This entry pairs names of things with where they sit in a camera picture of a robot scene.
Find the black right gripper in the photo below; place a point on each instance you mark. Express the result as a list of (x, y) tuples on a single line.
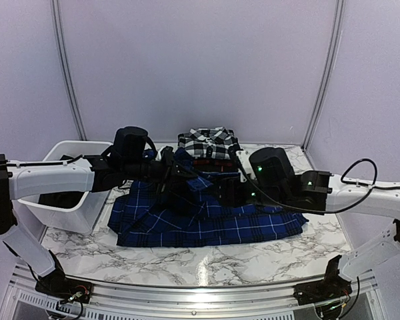
[(230, 189)]

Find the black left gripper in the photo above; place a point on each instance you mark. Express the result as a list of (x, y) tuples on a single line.
[(173, 172)]

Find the blue plaid long sleeve shirt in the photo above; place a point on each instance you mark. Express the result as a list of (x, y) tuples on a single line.
[(191, 216)]

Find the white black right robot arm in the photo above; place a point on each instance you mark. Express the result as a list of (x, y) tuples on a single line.
[(324, 193)]

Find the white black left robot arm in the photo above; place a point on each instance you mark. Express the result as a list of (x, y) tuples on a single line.
[(84, 173)]

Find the red black folded shirt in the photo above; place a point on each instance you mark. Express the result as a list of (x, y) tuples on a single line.
[(215, 165)]

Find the black white checked folded shirt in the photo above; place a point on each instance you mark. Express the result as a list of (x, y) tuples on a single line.
[(214, 143)]

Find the black garment in bin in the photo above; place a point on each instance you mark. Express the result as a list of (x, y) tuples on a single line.
[(64, 200)]

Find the white plastic bin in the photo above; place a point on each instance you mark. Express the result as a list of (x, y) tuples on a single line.
[(82, 218)]

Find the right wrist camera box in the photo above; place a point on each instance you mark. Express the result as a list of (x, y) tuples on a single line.
[(268, 166)]

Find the right aluminium wall post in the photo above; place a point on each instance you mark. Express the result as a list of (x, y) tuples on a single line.
[(329, 65)]

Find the aluminium wall post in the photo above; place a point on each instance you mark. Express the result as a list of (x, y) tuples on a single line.
[(329, 65), (57, 21)]

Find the aluminium front rail frame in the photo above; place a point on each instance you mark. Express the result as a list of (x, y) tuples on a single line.
[(125, 301)]

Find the left aluminium wall post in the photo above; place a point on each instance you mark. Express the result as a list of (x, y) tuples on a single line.
[(57, 21)]

